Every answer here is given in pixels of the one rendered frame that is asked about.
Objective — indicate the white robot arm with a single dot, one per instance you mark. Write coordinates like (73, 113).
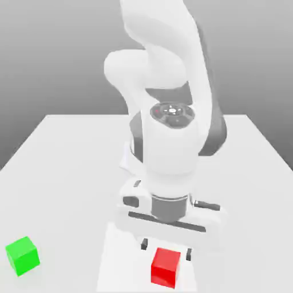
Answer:
(169, 148)

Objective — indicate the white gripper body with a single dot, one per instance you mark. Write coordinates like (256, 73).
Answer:
(206, 238)

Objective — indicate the small green cube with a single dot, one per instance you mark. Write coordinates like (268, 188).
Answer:
(22, 256)

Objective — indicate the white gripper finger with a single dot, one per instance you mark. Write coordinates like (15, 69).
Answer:
(188, 254)
(144, 244)

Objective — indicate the small red cube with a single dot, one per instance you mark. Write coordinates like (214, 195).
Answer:
(164, 266)

